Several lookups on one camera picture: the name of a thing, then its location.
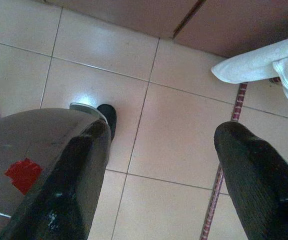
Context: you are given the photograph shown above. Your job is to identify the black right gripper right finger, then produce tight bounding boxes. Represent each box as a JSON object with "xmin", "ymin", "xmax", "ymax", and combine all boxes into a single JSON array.
[{"xmin": 213, "ymin": 121, "xmax": 288, "ymax": 240}]

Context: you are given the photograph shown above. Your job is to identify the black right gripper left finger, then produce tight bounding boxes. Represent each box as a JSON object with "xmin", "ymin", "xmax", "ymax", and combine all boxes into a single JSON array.
[{"xmin": 0, "ymin": 118, "xmax": 111, "ymax": 240}]

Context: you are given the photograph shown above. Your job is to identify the silver right robot leg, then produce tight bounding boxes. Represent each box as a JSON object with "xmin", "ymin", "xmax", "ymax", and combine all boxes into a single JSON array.
[{"xmin": 0, "ymin": 102, "xmax": 109, "ymax": 240}]

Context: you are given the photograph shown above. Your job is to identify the black right robot foot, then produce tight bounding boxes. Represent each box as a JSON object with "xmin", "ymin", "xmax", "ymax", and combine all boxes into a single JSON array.
[{"xmin": 96, "ymin": 103, "xmax": 117, "ymax": 148}]

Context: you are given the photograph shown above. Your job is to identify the red patterned stick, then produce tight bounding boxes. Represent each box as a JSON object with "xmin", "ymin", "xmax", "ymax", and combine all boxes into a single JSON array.
[{"xmin": 200, "ymin": 82, "xmax": 249, "ymax": 240}]

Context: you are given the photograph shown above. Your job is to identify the white towel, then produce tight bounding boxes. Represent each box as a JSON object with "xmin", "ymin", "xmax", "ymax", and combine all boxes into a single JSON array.
[{"xmin": 211, "ymin": 33, "xmax": 288, "ymax": 111}]

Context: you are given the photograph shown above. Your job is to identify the brown lower cabinet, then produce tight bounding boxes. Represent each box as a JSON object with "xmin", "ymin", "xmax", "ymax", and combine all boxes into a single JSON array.
[{"xmin": 33, "ymin": 0, "xmax": 288, "ymax": 58}]

